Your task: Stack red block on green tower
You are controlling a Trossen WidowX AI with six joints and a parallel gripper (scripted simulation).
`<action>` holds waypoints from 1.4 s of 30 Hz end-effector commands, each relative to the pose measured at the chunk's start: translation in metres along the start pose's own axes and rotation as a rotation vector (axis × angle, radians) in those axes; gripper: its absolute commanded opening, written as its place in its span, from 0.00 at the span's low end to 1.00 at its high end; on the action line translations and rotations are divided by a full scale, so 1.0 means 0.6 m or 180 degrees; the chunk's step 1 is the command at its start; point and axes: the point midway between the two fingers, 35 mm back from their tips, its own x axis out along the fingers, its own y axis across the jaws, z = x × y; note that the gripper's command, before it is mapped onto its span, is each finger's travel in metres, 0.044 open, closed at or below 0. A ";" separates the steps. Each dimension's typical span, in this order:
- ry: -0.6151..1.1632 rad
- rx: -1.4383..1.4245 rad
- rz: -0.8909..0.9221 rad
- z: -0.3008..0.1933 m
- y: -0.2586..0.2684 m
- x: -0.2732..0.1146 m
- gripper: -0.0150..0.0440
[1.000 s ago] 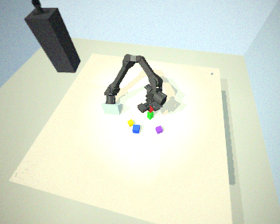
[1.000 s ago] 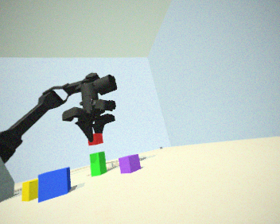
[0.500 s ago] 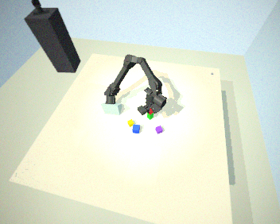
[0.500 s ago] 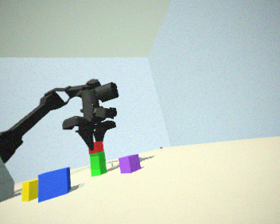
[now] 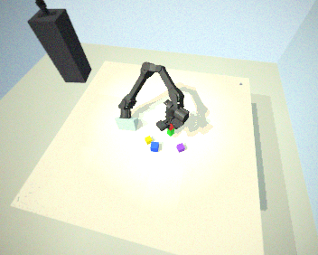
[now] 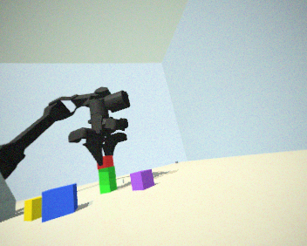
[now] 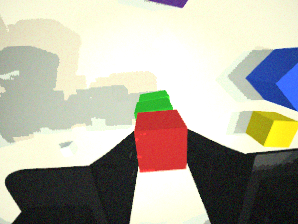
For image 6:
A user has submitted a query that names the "yellow block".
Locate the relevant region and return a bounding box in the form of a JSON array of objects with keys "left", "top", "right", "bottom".
[{"left": 24, "top": 196, "right": 42, "bottom": 222}]

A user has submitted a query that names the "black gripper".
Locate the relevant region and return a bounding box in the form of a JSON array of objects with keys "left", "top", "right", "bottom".
[{"left": 68, "top": 113, "right": 127, "bottom": 166}]

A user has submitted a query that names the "green block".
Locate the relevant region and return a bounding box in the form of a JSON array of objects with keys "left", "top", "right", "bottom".
[
  {"left": 99, "top": 177, "right": 118, "bottom": 195},
  {"left": 99, "top": 166, "right": 116, "bottom": 181}
]

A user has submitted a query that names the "red block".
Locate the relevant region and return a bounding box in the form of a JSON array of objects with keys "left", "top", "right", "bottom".
[{"left": 97, "top": 155, "right": 114, "bottom": 169}]

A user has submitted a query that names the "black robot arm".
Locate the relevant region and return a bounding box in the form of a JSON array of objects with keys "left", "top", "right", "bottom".
[{"left": 0, "top": 86, "right": 130, "bottom": 181}]

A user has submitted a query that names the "purple cube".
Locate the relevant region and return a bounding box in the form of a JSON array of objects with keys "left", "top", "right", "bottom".
[{"left": 130, "top": 169, "right": 154, "bottom": 190}]

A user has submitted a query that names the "blue block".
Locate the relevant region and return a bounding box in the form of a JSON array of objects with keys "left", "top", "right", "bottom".
[{"left": 41, "top": 183, "right": 78, "bottom": 223}]

